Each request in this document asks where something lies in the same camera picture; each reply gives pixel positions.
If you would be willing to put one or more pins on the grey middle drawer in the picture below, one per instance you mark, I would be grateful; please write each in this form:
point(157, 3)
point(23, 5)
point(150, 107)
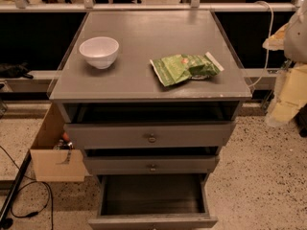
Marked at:
point(150, 161)

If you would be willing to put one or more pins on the grey bottom drawer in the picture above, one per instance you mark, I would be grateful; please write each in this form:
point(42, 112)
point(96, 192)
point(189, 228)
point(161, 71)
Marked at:
point(153, 202)

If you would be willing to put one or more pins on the white bowl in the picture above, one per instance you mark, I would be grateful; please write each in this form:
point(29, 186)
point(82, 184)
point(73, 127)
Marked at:
point(99, 52)

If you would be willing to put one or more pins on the metal railing frame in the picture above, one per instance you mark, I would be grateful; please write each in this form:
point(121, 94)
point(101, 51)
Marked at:
point(89, 5)

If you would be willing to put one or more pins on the cardboard box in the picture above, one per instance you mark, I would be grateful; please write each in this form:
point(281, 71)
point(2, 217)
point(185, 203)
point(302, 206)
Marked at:
point(53, 162)

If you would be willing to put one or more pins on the black object on ledge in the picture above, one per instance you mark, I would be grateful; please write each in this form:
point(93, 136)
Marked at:
point(13, 71)

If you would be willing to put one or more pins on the green snack bag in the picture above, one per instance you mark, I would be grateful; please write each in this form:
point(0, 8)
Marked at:
point(179, 68)

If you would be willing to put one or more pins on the grey drawer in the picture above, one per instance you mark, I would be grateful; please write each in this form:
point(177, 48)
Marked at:
point(153, 202)
point(150, 125)
point(150, 161)

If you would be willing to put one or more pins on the grey wooden drawer cabinet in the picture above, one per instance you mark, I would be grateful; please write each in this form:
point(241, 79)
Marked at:
point(142, 36)

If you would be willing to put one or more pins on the grey top drawer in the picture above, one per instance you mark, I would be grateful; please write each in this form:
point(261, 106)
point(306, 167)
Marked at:
point(150, 125)

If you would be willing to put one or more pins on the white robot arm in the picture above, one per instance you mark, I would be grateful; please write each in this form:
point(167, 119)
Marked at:
point(290, 90)

